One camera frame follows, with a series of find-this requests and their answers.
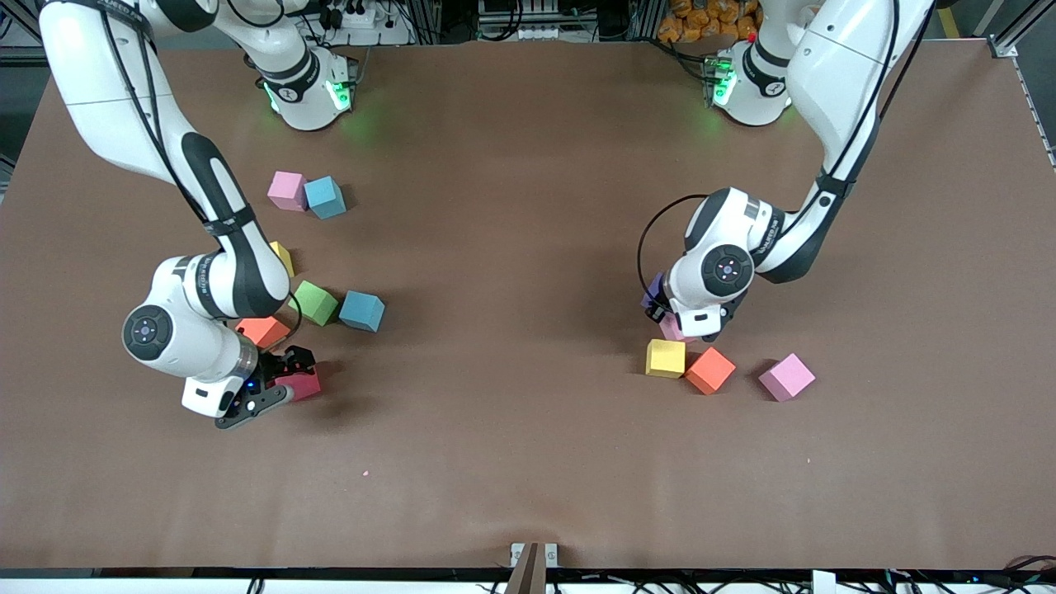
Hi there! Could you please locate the white power strip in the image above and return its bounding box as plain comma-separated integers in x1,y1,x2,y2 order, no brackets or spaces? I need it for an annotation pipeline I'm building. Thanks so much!
318,0,389,30

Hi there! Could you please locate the teal foam block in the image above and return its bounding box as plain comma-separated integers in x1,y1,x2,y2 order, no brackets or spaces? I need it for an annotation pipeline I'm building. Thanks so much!
339,290,386,333
304,176,347,220

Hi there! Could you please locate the grey control box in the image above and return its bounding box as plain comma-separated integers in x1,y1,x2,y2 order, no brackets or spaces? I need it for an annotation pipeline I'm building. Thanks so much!
477,0,563,42

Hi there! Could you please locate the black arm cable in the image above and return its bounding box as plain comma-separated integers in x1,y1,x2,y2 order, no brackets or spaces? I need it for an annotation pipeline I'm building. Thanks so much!
95,0,304,351
637,0,938,308

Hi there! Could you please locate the metal mounting bracket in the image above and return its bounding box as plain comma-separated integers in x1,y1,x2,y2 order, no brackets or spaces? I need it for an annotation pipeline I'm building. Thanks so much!
510,542,559,570

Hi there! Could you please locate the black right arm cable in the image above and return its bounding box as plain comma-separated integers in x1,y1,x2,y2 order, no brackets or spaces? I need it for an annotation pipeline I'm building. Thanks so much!
95,0,304,351

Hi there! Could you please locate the orange foam block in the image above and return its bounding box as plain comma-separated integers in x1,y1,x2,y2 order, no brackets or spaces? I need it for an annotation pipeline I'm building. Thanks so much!
685,346,737,396
236,316,292,350

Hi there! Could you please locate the pile of orange fruits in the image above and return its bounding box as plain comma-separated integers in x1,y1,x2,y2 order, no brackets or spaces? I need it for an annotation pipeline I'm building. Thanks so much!
658,0,761,44

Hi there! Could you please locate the green foam block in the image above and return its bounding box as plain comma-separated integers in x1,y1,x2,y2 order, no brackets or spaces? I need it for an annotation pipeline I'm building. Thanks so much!
289,280,340,327

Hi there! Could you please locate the perforated aluminium side rail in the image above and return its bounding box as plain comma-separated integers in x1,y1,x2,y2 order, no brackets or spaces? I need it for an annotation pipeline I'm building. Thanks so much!
1013,58,1056,170

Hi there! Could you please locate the red foam block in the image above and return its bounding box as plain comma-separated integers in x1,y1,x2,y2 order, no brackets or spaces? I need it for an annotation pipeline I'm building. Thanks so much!
283,367,323,403

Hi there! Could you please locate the aluminium frame profile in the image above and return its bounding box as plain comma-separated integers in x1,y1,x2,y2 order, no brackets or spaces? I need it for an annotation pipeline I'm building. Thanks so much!
990,0,1056,59

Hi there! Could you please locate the brown camera pole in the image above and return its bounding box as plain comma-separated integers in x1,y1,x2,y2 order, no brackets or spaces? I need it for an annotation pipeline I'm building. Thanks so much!
503,543,548,594

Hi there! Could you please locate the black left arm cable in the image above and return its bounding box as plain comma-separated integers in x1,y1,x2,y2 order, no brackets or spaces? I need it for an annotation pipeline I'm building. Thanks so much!
637,0,938,308

